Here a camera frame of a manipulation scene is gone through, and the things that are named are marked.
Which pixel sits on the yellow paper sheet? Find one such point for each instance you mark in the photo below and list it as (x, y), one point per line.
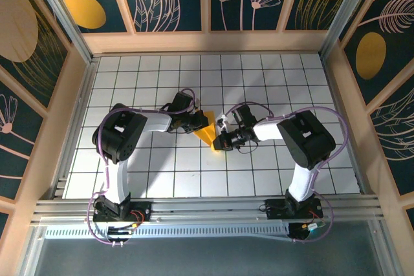
(207, 133)

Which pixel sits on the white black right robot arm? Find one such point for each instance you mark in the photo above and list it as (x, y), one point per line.
(268, 129)

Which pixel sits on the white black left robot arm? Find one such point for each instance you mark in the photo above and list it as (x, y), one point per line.
(158, 122)

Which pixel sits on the aluminium mounting rail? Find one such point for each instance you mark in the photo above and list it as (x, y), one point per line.
(210, 206)

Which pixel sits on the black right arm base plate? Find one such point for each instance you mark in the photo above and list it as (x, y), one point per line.
(275, 211)

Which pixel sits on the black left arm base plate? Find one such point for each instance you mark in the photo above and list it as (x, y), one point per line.
(145, 211)

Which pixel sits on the aluminium side rail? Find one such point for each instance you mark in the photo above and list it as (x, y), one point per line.
(335, 95)
(84, 95)

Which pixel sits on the aluminium corner post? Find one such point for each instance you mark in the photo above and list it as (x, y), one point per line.
(84, 52)
(328, 48)

